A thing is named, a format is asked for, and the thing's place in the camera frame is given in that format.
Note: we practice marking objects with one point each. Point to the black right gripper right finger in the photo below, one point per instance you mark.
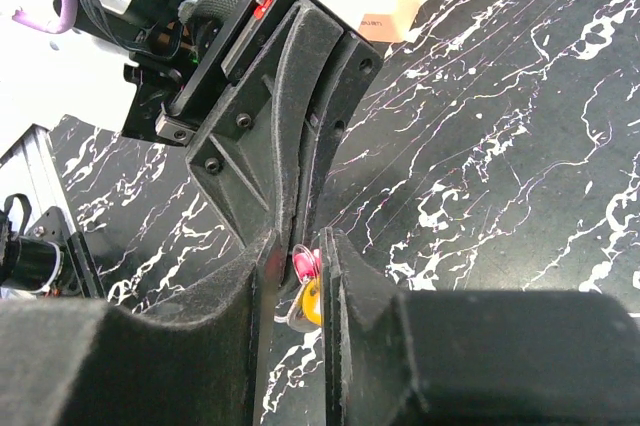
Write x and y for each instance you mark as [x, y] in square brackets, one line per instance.
[401, 357]

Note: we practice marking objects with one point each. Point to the yellow key tag with key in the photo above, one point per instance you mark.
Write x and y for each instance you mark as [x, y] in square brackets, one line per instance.
[304, 314]

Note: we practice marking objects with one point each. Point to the keyring with pink strap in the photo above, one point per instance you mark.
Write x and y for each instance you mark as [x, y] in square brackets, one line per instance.
[306, 263]

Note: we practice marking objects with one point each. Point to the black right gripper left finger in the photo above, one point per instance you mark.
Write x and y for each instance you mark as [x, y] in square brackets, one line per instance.
[197, 358]

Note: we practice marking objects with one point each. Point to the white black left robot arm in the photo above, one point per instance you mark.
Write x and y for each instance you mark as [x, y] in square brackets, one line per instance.
[153, 29]

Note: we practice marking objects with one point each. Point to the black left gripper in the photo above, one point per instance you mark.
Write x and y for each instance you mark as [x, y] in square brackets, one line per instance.
[264, 152]

